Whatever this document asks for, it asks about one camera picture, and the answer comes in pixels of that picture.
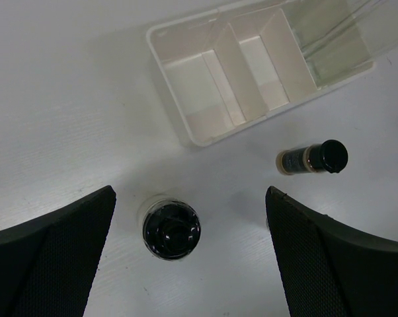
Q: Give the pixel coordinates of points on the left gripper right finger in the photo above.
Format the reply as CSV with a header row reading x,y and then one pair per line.
x,y
328,268

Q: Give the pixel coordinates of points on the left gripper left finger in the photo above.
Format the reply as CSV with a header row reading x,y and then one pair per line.
x,y
48,264

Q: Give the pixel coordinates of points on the spice jar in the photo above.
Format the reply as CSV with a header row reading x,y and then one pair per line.
x,y
330,156

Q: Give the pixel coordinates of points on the glass oil bottle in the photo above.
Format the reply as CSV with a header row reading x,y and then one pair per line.
x,y
317,24
340,60

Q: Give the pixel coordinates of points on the white salt shaker black cap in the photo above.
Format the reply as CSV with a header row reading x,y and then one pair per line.
x,y
170,228

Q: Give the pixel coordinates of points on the white divided organizer tray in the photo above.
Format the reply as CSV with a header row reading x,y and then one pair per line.
x,y
227,69

